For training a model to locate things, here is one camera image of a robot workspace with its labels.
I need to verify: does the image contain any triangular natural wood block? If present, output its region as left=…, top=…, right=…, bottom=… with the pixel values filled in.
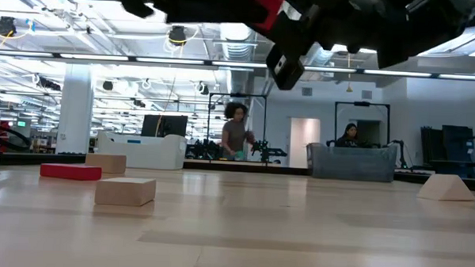
left=416, top=172, right=475, bottom=203

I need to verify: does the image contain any smoky grey translucent bin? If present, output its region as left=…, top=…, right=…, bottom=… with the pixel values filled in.
left=305, top=142, right=399, bottom=184

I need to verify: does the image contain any rectangular natural wood block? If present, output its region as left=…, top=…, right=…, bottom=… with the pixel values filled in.
left=84, top=153, right=127, bottom=175
left=94, top=176, right=158, bottom=208

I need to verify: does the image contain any long red block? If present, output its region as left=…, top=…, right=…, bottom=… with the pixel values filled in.
left=40, top=162, right=103, bottom=182

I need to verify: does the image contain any white plastic bin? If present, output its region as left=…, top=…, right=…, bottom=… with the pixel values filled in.
left=96, top=131, right=188, bottom=171

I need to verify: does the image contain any red cube block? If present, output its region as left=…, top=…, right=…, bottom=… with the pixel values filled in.
left=244, top=0, right=286, bottom=32

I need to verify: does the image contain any black cable reel yellow cord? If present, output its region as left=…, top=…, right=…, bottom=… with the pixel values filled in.
left=168, top=25, right=188, bottom=47
left=0, top=16, right=17, bottom=38

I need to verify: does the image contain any black background equipment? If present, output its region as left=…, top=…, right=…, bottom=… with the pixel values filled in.
left=187, top=138, right=222, bottom=161

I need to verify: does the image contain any person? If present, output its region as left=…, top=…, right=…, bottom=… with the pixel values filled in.
left=335, top=121, right=368, bottom=149
left=219, top=101, right=259, bottom=162

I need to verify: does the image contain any black gantry frame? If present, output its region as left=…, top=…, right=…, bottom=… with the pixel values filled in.
left=206, top=91, right=268, bottom=163
left=333, top=100, right=391, bottom=146

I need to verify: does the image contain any dark storage cabinet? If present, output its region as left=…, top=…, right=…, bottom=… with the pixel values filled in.
left=419, top=124, right=475, bottom=178

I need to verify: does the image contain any white door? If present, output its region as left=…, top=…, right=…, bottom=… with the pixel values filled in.
left=288, top=117, right=321, bottom=169

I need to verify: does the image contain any white structural column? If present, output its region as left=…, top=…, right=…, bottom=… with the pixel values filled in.
left=55, top=63, right=97, bottom=156

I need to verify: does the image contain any yellow hanging pendant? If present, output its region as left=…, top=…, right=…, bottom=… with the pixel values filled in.
left=344, top=53, right=355, bottom=94

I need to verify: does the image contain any overhead LED light bar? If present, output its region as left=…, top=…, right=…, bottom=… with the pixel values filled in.
left=0, top=49, right=475, bottom=82

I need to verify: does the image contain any black monitor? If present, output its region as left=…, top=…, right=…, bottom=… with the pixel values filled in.
left=141, top=113, right=189, bottom=139

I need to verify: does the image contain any silver ventilation duct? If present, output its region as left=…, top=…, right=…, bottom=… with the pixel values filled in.
left=217, top=21, right=258, bottom=95

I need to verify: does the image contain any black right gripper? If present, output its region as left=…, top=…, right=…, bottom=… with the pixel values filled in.
left=264, top=0, right=421, bottom=95

